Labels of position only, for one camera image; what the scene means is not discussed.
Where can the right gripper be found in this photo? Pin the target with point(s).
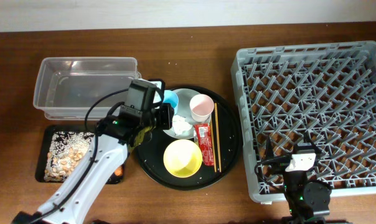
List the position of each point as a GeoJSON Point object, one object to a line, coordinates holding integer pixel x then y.
{"type": "Point", "coordinates": [269, 152]}

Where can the grey plate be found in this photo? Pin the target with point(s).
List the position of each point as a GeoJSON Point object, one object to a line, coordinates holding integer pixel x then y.
{"type": "Point", "coordinates": [185, 95]}

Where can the orange carrot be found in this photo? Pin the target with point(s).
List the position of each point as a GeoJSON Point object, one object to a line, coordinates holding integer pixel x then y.
{"type": "Point", "coordinates": [119, 171]}

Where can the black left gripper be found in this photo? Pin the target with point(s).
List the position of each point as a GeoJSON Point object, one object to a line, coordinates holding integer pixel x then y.
{"type": "Point", "coordinates": [167, 114]}

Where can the clear plastic bin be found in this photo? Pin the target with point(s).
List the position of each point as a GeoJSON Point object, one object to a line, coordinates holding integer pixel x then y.
{"type": "Point", "coordinates": [66, 87]}

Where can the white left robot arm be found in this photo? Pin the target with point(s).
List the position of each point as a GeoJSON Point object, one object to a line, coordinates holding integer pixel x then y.
{"type": "Point", "coordinates": [72, 201]}

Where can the yellow bowl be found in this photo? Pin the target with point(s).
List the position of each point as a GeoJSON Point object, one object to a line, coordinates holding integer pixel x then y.
{"type": "Point", "coordinates": [182, 158]}

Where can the pink plastic cup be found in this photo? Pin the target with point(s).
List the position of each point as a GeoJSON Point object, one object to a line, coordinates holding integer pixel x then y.
{"type": "Point", "coordinates": [201, 107]}

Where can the rice and food scraps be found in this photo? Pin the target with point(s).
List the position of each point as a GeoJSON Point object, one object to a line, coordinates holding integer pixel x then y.
{"type": "Point", "coordinates": [66, 150]}

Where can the wooden chopstick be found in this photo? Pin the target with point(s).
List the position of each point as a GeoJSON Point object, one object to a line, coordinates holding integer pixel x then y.
{"type": "Point", "coordinates": [217, 136]}
{"type": "Point", "coordinates": [213, 144]}

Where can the round black tray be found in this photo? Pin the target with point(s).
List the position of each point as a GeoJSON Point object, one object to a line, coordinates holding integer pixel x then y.
{"type": "Point", "coordinates": [150, 155]}

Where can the blue plastic cup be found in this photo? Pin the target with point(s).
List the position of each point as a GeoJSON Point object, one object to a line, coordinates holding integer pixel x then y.
{"type": "Point", "coordinates": [172, 98]}

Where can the white tissue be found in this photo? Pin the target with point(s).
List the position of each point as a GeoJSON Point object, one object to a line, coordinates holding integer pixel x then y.
{"type": "Point", "coordinates": [180, 125]}

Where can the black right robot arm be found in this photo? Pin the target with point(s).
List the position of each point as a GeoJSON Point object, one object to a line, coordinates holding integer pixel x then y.
{"type": "Point", "coordinates": [308, 199]}

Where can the black rectangular tray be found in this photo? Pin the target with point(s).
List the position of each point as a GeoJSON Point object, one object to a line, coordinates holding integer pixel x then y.
{"type": "Point", "coordinates": [41, 155]}

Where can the red sauce packet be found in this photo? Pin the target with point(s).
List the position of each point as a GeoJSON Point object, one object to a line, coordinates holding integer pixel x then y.
{"type": "Point", "coordinates": [204, 141]}

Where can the grey dishwasher rack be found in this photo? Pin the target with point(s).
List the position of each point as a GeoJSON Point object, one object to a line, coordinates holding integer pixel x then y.
{"type": "Point", "coordinates": [327, 91]}

